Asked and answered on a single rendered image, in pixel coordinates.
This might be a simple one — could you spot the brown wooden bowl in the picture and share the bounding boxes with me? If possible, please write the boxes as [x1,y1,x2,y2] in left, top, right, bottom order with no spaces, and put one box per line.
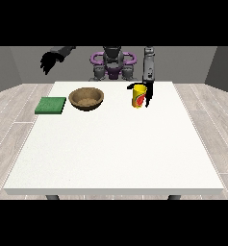
[67,86,106,112]

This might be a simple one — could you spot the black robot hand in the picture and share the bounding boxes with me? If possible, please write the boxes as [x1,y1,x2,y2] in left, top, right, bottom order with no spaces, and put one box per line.
[39,51,65,76]
[126,79,154,109]

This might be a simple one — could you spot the yellow cup with melon print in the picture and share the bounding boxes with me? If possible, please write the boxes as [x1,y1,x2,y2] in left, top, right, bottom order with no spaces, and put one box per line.
[131,84,148,110]

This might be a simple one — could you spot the grey robot trunk purple rings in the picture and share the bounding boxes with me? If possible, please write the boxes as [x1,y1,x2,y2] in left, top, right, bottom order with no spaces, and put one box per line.
[89,46,139,82]

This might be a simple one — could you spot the green square pad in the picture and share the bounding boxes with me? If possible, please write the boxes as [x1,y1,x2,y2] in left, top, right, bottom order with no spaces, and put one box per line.
[34,96,67,115]

